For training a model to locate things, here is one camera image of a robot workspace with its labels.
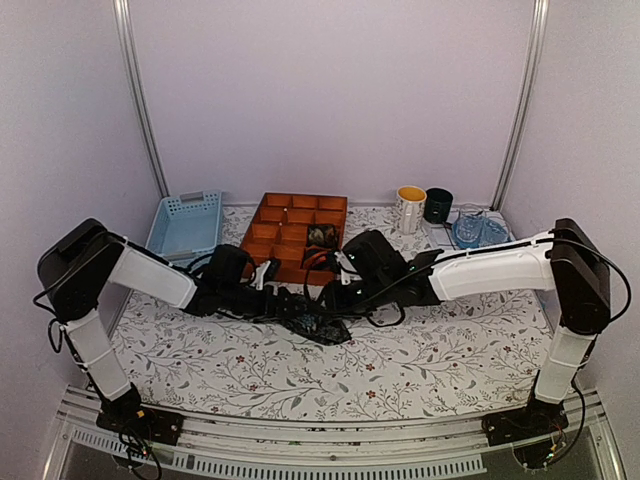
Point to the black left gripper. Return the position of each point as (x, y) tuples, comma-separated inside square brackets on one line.
[(268, 304)]

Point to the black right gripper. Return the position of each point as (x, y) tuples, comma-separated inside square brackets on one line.
[(336, 303)]

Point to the dark floral necktie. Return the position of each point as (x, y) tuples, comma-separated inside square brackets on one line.
[(317, 328)]

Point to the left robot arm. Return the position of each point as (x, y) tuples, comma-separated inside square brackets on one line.
[(77, 271)]

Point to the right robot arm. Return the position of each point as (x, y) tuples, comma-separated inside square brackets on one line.
[(562, 264)]

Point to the rolled orange striped tie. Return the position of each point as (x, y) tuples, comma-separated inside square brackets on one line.
[(319, 259)]

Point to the light blue plastic basket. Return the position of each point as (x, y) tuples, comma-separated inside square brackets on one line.
[(186, 227)]

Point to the rolled olive patterned tie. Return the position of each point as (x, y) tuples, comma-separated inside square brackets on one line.
[(323, 236)]

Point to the orange wooden divider tray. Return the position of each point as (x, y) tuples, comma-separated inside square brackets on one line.
[(278, 229)]

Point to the white checked dish towel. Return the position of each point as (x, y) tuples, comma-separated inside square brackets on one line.
[(441, 236)]

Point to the white mug yellow inside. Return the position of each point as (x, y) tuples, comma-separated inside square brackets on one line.
[(410, 204)]

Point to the dark green mug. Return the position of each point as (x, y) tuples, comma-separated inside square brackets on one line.
[(438, 205)]

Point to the clear drinking glass left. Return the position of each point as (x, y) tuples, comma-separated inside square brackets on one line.
[(468, 225)]

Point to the blue glass tray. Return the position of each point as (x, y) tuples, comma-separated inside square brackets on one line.
[(495, 231)]

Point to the floral patterned tablecloth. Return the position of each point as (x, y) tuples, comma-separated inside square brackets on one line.
[(473, 354)]

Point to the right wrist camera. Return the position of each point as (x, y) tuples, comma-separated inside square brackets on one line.
[(347, 272)]

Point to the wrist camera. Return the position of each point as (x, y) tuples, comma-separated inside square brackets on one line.
[(266, 272), (347, 272)]

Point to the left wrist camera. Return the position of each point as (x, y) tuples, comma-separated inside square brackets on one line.
[(266, 272)]

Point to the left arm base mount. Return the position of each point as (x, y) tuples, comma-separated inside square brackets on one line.
[(127, 414)]

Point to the aluminium front rail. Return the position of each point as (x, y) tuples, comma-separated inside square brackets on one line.
[(218, 447)]

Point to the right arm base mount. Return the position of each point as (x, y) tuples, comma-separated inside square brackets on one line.
[(535, 419)]

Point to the right aluminium frame post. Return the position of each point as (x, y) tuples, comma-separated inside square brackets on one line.
[(532, 61)]

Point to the aluminium frame post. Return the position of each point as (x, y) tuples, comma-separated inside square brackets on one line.
[(532, 61), (125, 33)]

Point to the left aluminium frame post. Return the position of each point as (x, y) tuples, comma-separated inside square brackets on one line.
[(125, 33)]

